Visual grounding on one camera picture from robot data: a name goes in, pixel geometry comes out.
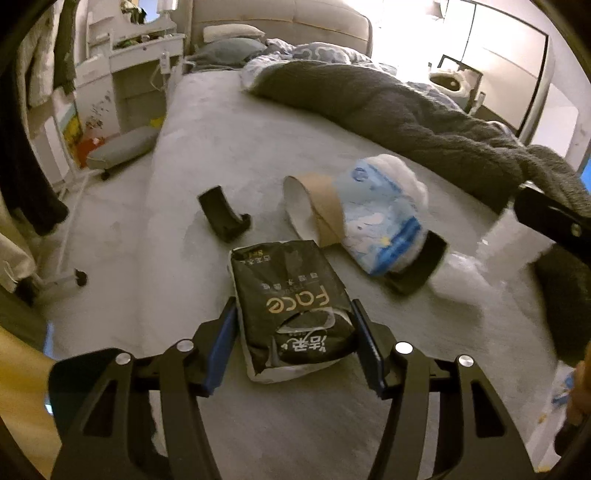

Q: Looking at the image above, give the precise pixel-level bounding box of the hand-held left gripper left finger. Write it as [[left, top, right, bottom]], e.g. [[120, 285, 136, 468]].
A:
[[48, 298, 241, 480]]

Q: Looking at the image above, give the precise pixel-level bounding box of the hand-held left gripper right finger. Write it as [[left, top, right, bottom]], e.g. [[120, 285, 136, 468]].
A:
[[351, 299, 539, 480]]

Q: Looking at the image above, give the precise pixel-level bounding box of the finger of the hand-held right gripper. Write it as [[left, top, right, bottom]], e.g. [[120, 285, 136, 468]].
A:
[[513, 182, 591, 259]]

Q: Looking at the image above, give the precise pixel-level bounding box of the black tissue packet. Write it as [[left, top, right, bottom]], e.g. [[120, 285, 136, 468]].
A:
[[229, 240, 358, 384]]

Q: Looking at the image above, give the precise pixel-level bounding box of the white plastic bag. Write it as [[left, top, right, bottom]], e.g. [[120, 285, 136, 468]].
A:
[[431, 208, 555, 305]]

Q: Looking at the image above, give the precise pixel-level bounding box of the brown cardboard tube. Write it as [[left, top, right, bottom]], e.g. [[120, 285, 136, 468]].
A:
[[283, 173, 347, 247]]

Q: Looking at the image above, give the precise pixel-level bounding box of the sliding wardrobe door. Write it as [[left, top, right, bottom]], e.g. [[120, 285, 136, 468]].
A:
[[443, 0, 555, 139]]

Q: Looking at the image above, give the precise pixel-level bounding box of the grey fleece blanket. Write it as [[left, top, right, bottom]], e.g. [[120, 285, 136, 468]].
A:
[[249, 62, 591, 365]]

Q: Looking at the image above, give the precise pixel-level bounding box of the yellow curtain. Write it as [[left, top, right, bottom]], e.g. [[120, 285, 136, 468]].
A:
[[0, 323, 63, 480]]

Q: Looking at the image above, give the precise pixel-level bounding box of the bed with grey sheet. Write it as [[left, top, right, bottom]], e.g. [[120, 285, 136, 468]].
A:
[[46, 0, 583, 480]]

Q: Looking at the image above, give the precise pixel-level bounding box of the yellow and red box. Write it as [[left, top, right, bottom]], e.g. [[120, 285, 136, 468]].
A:
[[62, 104, 105, 169]]

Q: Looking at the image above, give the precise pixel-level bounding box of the black fuzzy hanging garment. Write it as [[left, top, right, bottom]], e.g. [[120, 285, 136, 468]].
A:
[[0, 69, 70, 238]]

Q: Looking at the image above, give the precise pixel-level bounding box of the blue patterned duvet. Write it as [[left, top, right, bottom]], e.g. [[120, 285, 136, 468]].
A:
[[240, 39, 462, 109]]

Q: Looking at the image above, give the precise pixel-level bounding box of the white dressing table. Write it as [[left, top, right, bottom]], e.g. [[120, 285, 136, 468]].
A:
[[74, 0, 188, 134]]

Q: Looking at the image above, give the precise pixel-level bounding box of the grey pillow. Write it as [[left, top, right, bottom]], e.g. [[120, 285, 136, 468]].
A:
[[187, 38, 269, 70]]

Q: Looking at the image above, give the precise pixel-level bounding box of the white pillow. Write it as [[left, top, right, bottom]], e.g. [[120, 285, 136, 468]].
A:
[[203, 23, 266, 44]]

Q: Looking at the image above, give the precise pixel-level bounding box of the beige upholstered headboard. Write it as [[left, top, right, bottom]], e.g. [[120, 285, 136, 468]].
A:
[[191, 0, 374, 58]]

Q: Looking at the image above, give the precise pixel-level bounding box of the olive knitted sweater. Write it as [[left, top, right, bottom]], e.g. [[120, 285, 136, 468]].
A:
[[52, 0, 79, 95]]

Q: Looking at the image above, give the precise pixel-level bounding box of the white hanging garment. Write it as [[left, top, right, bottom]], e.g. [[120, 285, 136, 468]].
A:
[[16, 0, 61, 109]]

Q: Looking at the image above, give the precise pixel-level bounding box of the black frame nightstand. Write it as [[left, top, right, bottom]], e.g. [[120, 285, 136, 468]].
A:
[[429, 54, 485, 114]]

